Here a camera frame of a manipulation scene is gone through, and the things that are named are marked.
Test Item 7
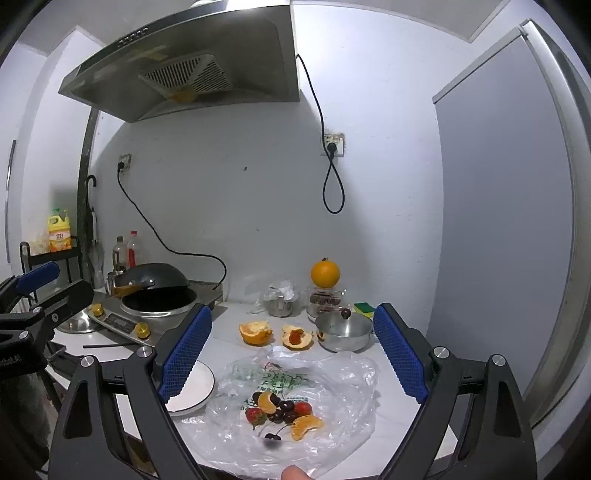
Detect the half orange peel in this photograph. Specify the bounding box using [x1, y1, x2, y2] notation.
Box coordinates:
[239, 318, 273, 347]

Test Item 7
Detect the black metal rack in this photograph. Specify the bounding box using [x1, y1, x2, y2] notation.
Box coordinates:
[19, 240, 84, 315]

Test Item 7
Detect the cluster of cherries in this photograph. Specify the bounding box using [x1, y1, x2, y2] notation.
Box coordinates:
[250, 390, 301, 450]

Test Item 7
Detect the steel cup with plastic wrap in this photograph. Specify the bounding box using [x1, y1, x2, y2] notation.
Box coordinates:
[263, 279, 301, 318]

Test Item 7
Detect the black cooker cable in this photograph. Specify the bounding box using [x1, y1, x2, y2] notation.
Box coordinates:
[116, 168, 228, 291]

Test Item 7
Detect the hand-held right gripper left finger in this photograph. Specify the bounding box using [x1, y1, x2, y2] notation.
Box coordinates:
[48, 304, 218, 480]

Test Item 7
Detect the steel range hood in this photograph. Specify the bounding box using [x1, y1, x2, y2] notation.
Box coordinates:
[58, 0, 301, 123]

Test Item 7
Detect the dark wok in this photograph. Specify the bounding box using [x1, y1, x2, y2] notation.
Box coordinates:
[107, 262, 191, 298]

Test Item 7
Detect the grey refrigerator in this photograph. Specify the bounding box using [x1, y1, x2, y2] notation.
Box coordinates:
[431, 18, 591, 430]

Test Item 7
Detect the white plate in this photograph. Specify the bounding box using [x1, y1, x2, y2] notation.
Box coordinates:
[164, 359, 217, 417]

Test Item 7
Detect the glass jar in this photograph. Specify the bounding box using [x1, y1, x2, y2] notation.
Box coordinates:
[305, 285, 348, 319]

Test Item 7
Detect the torn orange peel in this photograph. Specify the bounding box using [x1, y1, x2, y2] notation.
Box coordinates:
[281, 324, 315, 352]

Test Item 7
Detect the black range hood cable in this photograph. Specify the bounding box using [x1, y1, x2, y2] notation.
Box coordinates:
[295, 53, 345, 214]

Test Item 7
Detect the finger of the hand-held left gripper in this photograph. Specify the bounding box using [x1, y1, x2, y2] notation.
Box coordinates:
[28, 278, 95, 340]
[0, 261, 61, 308]

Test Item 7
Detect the clear printed plastic bag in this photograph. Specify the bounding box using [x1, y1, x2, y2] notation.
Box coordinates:
[178, 346, 379, 480]

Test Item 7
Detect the yellow detergent bottle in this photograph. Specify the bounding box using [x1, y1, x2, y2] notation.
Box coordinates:
[48, 209, 74, 252]

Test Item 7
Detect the whole orange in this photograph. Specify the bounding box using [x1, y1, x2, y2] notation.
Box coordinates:
[310, 258, 341, 289]

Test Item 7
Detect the steel induction cooker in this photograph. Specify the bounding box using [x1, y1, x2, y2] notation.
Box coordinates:
[85, 279, 225, 347]

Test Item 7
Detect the steel lid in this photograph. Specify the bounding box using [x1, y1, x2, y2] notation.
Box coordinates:
[55, 307, 102, 335]

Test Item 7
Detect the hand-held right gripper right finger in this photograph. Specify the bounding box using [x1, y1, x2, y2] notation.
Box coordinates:
[373, 302, 539, 480]

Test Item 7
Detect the black folded umbrella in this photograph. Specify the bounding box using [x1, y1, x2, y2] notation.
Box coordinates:
[83, 174, 105, 289]

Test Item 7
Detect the steel pot with lid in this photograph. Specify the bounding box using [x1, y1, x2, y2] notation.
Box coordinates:
[315, 307, 374, 354]

